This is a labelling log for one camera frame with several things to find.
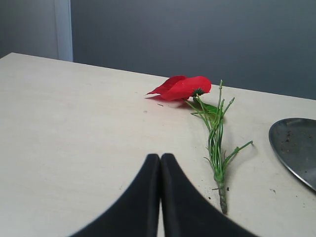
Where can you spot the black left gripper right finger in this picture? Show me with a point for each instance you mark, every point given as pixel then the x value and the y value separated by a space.
pixel 186 213

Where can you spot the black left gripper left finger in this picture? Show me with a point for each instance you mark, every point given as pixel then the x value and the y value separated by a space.
pixel 136 212

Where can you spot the red artificial anthurium plant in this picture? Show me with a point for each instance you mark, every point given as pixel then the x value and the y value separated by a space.
pixel 190 91

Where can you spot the round steel plate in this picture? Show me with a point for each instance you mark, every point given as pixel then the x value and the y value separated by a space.
pixel 293 140

